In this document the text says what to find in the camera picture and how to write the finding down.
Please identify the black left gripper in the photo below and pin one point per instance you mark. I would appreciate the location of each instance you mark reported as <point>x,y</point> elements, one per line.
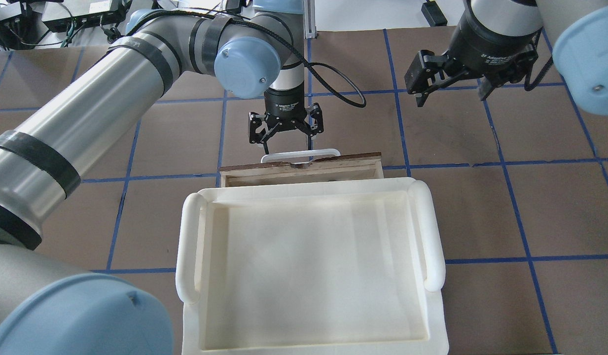
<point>284,105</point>

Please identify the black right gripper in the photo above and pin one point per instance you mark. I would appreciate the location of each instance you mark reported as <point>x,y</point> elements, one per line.
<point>491,42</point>

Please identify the white drawer handle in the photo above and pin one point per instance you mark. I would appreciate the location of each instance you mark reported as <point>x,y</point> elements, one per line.
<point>280,156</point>

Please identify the light wooden drawer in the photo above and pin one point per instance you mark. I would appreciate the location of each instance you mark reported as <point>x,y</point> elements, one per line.
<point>276,171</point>

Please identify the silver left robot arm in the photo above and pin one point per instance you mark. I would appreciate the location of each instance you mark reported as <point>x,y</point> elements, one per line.
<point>48,307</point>

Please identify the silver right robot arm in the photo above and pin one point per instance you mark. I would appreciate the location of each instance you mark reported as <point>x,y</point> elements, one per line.
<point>573,38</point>

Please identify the black power adapter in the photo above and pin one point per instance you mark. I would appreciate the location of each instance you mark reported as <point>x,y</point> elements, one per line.
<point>433,14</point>

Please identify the white plastic tray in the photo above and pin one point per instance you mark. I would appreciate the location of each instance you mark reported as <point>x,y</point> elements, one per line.
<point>352,267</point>

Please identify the aluminium frame post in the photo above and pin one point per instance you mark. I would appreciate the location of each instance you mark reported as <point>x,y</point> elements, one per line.
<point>310,25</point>

